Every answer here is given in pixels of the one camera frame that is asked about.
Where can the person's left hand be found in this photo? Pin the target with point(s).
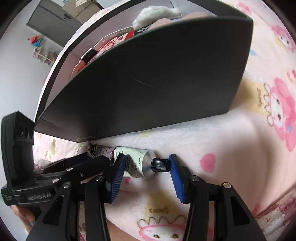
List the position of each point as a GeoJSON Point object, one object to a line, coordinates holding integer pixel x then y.
{"type": "Point", "coordinates": [25, 216]}

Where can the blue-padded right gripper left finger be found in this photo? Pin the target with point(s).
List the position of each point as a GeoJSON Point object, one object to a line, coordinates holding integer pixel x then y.
{"type": "Point", "coordinates": [114, 178]}

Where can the brown cabinet with bag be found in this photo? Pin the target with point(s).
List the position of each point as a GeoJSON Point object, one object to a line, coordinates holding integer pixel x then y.
{"type": "Point", "coordinates": [82, 11]}

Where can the red printed packet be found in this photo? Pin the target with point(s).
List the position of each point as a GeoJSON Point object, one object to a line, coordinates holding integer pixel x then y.
{"type": "Point", "coordinates": [115, 41]}

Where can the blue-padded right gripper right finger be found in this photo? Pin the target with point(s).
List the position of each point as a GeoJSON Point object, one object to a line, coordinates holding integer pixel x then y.
{"type": "Point", "coordinates": [184, 182]}

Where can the white wire shelf rack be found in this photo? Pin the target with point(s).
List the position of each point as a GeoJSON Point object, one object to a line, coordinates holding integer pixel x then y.
{"type": "Point", "coordinates": [45, 55]}

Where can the dark grey door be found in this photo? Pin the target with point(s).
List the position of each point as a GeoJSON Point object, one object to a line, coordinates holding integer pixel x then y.
{"type": "Point", "coordinates": [52, 21]}

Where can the black cardboard storage box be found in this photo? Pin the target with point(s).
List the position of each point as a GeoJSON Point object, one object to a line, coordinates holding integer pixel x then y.
{"type": "Point", "coordinates": [182, 71]}

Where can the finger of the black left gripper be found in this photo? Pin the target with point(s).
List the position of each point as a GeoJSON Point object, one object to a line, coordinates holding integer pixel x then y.
{"type": "Point", "coordinates": [84, 170]}
{"type": "Point", "coordinates": [69, 162]}

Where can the silver hand cream tube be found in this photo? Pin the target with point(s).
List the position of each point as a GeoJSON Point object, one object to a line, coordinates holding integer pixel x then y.
{"type": "Point", "coordinates": [140, 163]}

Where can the white fluffy plush item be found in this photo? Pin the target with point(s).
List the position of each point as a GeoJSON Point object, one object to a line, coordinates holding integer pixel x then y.
{"type": "Point", "coordinates": [151, 14]}

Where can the pink cartoon print blanket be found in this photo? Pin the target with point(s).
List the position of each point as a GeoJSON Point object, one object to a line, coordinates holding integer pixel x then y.
{"type": "Point", "coordinates": [252, 145]}

